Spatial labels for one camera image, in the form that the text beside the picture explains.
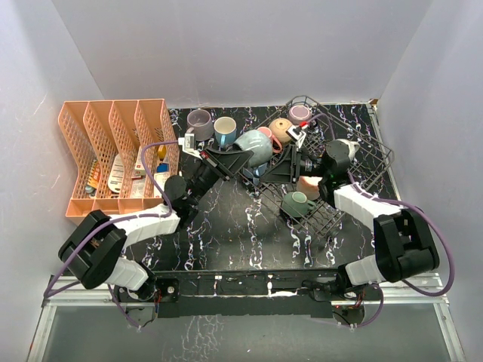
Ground grey mug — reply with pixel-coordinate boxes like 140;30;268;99
234;130;272;168

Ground lilac mug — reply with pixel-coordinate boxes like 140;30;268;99
186;109;214;142

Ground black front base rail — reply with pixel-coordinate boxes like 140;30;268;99
114;268;381;319

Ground grey wire dish rack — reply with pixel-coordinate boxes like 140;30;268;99
238;96;394;237

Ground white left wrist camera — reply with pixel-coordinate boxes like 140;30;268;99
178;133;201;158

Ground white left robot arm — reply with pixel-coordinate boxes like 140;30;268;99
58;148;254;301

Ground light blue ribbed mug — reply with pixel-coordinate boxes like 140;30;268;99
242;163;268;186

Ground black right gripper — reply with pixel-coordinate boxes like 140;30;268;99
259;145;330;184

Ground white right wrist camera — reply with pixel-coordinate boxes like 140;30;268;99
286;121;309;149

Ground lavender textured mug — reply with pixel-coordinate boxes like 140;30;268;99
288;104;312;124

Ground green teal mug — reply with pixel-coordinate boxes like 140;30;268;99
281;191;316;218

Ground peach pink mug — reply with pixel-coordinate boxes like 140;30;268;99
296;176;322;201

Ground blue mug white interior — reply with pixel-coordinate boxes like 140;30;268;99
214;116;237;149

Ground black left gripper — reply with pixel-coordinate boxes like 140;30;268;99
187;147;253;207

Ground orange plastic file organizer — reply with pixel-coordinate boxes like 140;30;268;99
58;99;180;224

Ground papers in organizer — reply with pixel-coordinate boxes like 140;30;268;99
85;145;171;199

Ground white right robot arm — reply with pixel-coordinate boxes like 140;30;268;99
261;139;440;299

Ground tan glazed round mug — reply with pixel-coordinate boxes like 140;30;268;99
269;118;293;146

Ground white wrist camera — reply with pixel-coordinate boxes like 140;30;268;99
178;133;201;158
286;121;309;149

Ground pink mug white interior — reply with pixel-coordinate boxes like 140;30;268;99
258;127;283;154

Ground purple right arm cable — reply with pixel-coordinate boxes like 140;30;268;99
307;112;457;329

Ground white speckled ceramic mug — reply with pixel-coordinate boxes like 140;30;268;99
343;140;360;161

